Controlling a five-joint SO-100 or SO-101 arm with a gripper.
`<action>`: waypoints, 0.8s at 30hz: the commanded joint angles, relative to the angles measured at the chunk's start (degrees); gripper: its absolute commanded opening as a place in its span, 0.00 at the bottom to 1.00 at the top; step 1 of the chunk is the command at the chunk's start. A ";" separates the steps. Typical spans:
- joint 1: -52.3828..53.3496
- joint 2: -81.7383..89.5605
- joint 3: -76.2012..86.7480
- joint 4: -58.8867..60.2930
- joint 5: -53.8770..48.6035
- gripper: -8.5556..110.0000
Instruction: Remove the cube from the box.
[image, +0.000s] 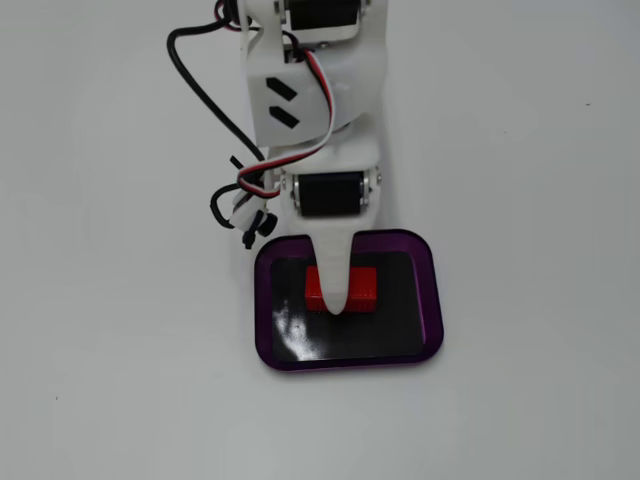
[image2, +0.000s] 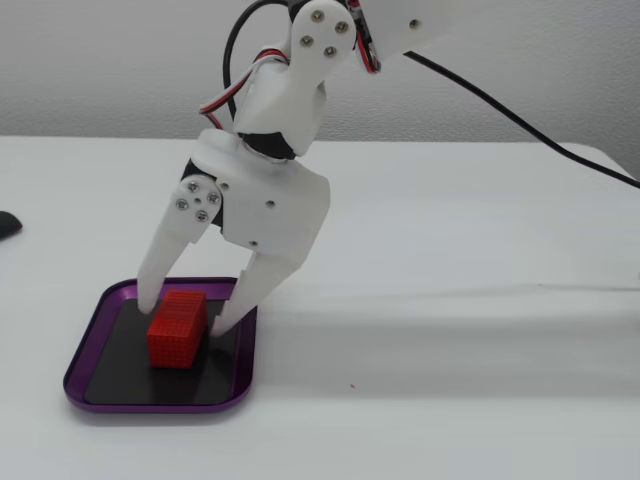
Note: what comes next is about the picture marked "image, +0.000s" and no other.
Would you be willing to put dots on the white moving gripper finger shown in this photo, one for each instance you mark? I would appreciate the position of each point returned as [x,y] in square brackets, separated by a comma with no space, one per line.
[334,270]

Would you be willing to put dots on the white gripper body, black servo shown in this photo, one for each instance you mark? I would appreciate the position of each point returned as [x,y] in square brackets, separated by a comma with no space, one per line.
[329,194]

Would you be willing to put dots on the red studded block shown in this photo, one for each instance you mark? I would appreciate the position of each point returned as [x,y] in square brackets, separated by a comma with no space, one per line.
[362,287]

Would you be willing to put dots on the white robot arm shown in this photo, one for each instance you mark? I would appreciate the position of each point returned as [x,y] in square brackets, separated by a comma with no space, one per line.
[350,85]

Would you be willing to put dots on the black glossy tray mat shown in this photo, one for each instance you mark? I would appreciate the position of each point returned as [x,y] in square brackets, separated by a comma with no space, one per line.
[380,330]

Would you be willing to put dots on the purple metal tray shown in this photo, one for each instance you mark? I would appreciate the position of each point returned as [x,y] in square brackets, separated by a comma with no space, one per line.
[430,320]

